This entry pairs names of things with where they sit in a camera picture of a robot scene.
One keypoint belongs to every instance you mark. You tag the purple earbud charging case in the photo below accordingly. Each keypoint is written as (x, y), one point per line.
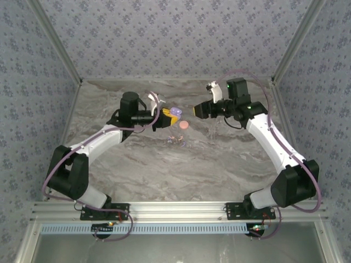
(175, 111)

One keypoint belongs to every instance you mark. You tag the pink earbud charging case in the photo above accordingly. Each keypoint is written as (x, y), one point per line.
(183, 125)

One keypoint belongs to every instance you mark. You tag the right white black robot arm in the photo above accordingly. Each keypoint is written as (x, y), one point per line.
(268, 142)

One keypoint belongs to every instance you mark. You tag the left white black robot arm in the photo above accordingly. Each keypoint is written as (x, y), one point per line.
(96, 142)

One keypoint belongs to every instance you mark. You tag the black controller board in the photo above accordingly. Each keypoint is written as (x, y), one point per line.
(101, 228)
(256, 228)

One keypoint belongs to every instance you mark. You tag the grey metal panel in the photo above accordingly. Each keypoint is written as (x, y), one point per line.
(178, 249)

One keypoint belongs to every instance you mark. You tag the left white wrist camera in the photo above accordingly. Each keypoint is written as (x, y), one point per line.
(154, 102)

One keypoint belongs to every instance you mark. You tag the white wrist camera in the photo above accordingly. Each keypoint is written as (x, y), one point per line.
(216, 91)
(154, 102)

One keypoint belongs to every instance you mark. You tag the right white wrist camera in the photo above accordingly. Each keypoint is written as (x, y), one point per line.
(216, 91)

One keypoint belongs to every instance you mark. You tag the aluminium table side rail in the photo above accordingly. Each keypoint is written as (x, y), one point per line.
(74, 101)
(282, 109)

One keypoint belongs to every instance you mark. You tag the aluminium frame post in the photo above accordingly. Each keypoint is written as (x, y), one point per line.
(296, 41)
(58, 41)

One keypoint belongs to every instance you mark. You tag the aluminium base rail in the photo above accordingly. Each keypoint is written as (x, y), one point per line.
(178, 211)

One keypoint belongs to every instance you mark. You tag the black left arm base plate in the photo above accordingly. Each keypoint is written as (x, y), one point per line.
(124, 212)

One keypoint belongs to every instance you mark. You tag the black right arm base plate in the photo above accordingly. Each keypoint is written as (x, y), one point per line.
(233, 212)

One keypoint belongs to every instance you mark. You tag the aluminium lower frame bar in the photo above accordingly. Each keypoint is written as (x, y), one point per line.
(327, 243)
(27, 241)

